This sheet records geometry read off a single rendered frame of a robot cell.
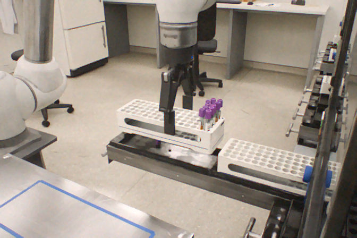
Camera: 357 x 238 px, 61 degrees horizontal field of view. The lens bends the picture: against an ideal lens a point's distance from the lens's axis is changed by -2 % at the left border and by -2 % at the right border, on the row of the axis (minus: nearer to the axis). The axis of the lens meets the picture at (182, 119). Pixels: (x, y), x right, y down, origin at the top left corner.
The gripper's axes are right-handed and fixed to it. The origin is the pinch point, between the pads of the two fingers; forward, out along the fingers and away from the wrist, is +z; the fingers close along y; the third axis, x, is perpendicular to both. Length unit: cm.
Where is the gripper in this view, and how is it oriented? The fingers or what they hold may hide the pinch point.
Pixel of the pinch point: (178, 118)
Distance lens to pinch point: 84.5
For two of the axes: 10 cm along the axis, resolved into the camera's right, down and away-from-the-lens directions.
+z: 0.0, 8.9, 4.5
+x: 8.9, 2.0, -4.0
